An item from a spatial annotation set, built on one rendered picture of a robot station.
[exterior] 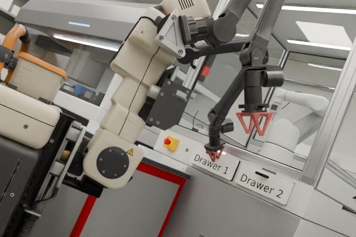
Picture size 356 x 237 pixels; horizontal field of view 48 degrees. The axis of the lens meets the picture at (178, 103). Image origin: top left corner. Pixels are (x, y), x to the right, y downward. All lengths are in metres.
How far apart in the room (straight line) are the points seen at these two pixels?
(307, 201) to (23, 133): 1.27
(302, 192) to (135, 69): 0.99
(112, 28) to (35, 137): 1.81
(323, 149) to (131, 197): 0.93
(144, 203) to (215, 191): 0.38
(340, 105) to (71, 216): 1.33
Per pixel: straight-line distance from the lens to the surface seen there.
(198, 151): 2.24
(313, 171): 1.94
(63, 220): 1.99
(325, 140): 1.96
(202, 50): 1.71
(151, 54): 1.36
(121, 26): 2.80
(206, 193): 2.18
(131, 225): 2.09
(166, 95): 1.31
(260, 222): 2.00
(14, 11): 5.44
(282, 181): 1.97
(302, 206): 1.93
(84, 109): 2.71
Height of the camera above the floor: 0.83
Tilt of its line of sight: 7 degrees up
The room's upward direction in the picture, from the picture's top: 24 degrees clockwise
